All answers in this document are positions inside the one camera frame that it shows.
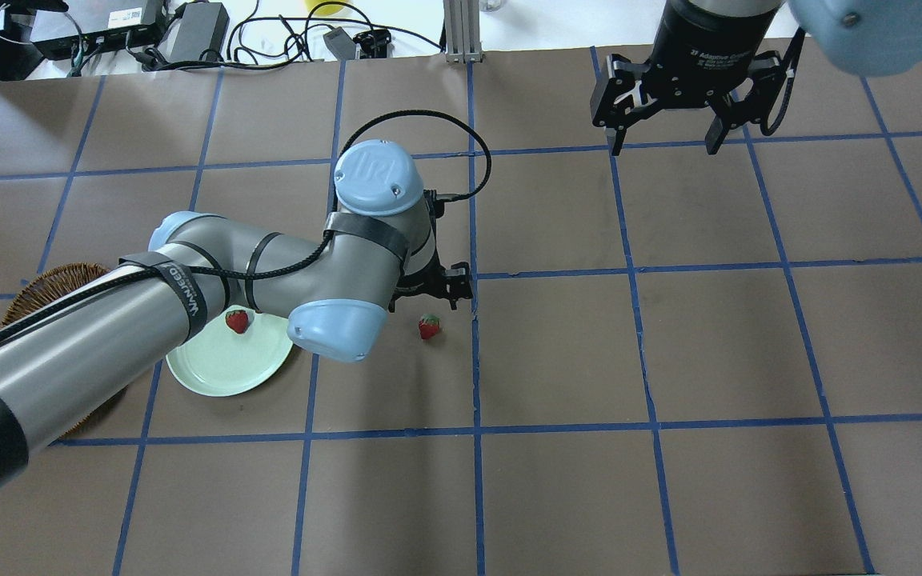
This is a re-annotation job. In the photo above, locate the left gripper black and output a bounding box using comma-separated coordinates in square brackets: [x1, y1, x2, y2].
[389, 190, 475, 311]

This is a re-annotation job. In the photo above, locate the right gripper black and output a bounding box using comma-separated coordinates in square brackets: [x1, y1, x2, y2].
[590, 1, 786, 156]

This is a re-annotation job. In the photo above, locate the red strawberry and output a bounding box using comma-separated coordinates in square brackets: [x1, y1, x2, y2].
[418, 314, 443, 342]
[224, 309, 251, 334]

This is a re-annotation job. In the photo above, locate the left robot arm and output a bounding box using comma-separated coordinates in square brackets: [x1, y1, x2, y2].
[0, 139, 473, 489]

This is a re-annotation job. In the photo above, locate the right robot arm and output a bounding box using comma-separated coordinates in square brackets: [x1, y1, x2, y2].
[590, 1, 922, 156]

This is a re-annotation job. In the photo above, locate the light green plate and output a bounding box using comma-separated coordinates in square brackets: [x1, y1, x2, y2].
[165, 305, 293, 398]

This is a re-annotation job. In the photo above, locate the yellow tape roll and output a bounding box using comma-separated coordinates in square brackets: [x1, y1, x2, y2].
[303, 0, 349, 18]

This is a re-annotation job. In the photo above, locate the black power adapter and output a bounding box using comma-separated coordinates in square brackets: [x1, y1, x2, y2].
[168, 2, 228, 62]

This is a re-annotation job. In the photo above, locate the brown wicker basket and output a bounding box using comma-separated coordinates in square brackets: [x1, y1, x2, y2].
[0, 262, 127, 440]

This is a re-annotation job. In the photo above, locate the aluminium frame post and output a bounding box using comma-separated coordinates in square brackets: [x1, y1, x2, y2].
[443, 1, 484, 63]

